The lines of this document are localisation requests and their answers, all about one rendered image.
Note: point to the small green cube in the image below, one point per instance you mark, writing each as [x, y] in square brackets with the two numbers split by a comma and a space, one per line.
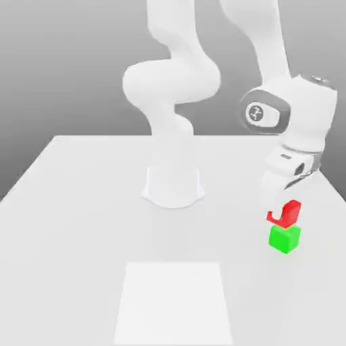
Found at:
[283, 239]

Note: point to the small red cube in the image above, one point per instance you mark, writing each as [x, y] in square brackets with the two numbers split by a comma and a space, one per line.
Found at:
[290, 213]

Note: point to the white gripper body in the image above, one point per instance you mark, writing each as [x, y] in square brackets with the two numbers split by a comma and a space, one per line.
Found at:
[271, 186]

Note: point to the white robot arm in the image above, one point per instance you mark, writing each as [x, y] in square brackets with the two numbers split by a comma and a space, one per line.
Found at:
[173, 81]

